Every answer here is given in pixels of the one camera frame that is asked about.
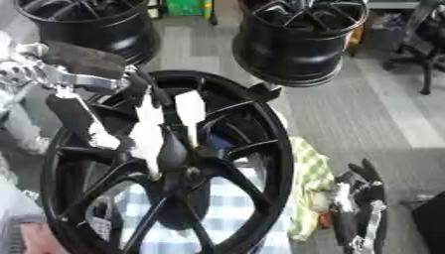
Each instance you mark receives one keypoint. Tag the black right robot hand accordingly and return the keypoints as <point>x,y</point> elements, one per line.
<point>362,198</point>

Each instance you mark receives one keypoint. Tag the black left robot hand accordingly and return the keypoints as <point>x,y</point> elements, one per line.
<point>84,61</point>

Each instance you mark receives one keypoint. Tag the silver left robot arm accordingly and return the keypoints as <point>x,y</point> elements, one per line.
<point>17,72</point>

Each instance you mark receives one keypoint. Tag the black wheel rim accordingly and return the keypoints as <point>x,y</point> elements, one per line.
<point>87,33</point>
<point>289,53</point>

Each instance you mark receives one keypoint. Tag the white pin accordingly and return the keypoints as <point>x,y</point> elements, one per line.
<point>145,142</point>
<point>190,109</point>

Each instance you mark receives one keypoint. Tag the black spoked wheel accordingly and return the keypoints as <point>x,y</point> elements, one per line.
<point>243,185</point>

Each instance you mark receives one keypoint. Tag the green box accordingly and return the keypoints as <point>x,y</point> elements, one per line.
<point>185,7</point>

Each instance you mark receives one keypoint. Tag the black office chair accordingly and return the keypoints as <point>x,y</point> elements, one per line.
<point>420,46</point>

